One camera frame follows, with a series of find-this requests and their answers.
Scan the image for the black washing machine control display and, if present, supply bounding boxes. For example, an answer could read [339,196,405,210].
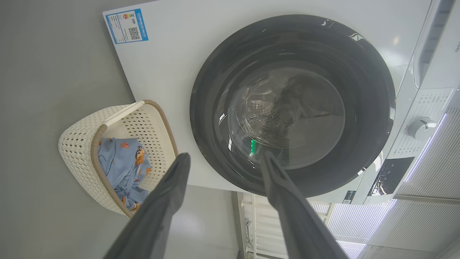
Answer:
[370,157,415,196]

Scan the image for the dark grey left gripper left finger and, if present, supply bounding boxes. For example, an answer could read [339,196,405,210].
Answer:
[103,153,191,259]

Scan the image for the blue cartoon print garment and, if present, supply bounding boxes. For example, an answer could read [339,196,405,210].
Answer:
[98,137,152,191]
[113,176,151,212]

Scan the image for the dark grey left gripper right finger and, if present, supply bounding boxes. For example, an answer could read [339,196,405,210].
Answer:
[259,151,348,259]

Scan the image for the cream perforated laundry basket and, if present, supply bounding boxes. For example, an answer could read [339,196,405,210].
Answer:
[58,100,179,218]

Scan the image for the white washing machine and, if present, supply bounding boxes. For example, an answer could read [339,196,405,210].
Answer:
[102,0,460,205]

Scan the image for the white metal rack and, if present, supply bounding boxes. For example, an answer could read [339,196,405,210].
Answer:
[237,192,335,259]

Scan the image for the white detergent drawer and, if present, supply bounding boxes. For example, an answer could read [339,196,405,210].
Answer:
[413,0,457,89]

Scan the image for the black washing machine door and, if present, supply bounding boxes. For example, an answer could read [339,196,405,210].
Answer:
[189,14,396,197]

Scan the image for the blue energy label sticker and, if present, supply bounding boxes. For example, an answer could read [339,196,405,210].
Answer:
[105,9,149,45]

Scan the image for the white control knob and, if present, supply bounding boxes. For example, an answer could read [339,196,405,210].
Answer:
[407,117,438,141]

